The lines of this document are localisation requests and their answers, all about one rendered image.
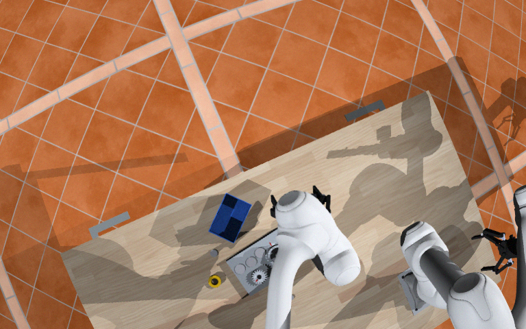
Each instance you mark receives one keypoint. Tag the yellow ring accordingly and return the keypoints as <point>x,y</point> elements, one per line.
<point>214,277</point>

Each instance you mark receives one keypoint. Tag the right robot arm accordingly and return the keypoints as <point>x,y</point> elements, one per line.
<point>474,300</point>

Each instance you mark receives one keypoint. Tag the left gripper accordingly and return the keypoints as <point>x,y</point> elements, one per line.
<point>321,197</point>

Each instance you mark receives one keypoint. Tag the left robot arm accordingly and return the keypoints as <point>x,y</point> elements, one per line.
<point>305,230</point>

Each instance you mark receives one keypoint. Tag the grey toothed gear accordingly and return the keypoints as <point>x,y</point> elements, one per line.
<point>257,272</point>

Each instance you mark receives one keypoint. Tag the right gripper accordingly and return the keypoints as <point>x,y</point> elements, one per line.
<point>508,253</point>

